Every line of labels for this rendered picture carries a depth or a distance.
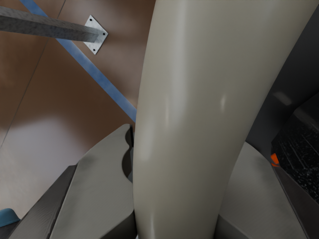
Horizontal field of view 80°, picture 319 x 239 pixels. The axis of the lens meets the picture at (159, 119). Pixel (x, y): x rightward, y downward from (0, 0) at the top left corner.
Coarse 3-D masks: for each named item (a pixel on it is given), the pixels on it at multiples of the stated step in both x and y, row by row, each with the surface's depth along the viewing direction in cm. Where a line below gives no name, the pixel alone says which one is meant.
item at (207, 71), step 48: (192, 0) 3; (240, 0) 3; (288, 0) 3; (192, 48) 3; (240, 48) 3; (288, 48) 3; (144, 96) 4; (192, 96) 4; (240, 96) 3; (144, 144) 5; (192, 144) 4; (240, 144) 4; (144, 192) 5; (192, 192) 5
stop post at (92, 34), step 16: (0, 16) 85; (16, 16) 92; (32, 16) 101; (16, 32) 96; (32, 32) 103; (48, 32) 110; (64, 32) 118; (80, 32) 128; (96, 32) 144; (96, 48) 148
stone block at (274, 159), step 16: (304, 112) 93; (288, 128) 94; (304, 128) 82; (272, 144) 93; (288, 144) 82; (304, 144) 73; (272, 160) 93; (288, 160) 73; (304, 160) 66; (304, 176) 63
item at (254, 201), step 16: (240, 160) 9; (256, 160) 9; (240, 176) 8; (256, 176) 8; (272, 176) 8; (240, 192) 7; (256, 192) 7; (272, 192) 7; (224, 208) 7; (240, 208) 7; (256, 208) 7; (272, 208) 7; (288, 208) 7; (224, 224) 6; (240, 224) 6; (256, 224) 6; (272, 224) 6; (288, 224) 6
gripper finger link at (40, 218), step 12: (72, 168) 9; (60, 180) 8; (48, 192) 7; (60, 192) 7; (36, 204) 7; (48, 204) 7; (60, 204) 7; (24, 216) 7; (36, 216) 7; (48, 216) 7; (24, 228) 6; (36, 228) 6; (48, 228) 6
